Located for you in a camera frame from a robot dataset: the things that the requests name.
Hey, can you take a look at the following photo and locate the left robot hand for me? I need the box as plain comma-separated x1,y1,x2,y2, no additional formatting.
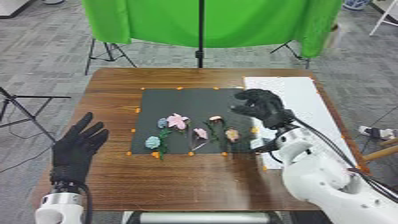
50,111,112,192

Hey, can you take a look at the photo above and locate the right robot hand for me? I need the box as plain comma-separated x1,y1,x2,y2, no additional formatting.
229,88,297,131

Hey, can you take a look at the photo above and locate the white sheet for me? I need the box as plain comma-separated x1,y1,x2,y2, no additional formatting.
242,76,361,171

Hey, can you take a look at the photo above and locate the pink bud flower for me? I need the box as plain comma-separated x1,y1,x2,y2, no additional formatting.
202,115,227,148

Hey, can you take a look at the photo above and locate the peach flower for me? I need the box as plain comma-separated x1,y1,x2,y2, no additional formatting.
224,128,242,144

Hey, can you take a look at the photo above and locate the dark mat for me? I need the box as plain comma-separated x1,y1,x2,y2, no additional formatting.
130,87,263,155

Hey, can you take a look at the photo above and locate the small pink flower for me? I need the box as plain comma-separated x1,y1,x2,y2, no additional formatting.
188,127,211,151

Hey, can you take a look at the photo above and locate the pale teal flower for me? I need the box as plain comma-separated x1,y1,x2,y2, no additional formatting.
144,135,163,151

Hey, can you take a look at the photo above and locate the green sprig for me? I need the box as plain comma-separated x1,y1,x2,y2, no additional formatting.
154,128,174,162

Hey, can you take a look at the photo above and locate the black tripod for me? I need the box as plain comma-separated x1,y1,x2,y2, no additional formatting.
0,87,73,143
268,39,313,70
82,37,138,76

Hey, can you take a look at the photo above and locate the blue flower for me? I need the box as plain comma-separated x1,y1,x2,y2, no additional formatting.
154,117,170,130

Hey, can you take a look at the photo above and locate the white power strip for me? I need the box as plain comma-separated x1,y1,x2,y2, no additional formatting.
357,125,396,141

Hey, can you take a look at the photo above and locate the black stand pole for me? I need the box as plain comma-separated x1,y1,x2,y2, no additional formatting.
194,0,208,69

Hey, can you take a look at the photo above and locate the pale grey bar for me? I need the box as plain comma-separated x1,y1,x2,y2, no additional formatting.
126,211,284,224

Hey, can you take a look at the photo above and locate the white stand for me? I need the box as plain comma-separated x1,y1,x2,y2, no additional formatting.
368,0,398,37

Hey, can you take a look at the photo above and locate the blue and white vase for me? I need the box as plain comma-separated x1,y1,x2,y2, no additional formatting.
341,0,373,12

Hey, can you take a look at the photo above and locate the black cable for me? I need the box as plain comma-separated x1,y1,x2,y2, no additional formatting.
291,117,398,202

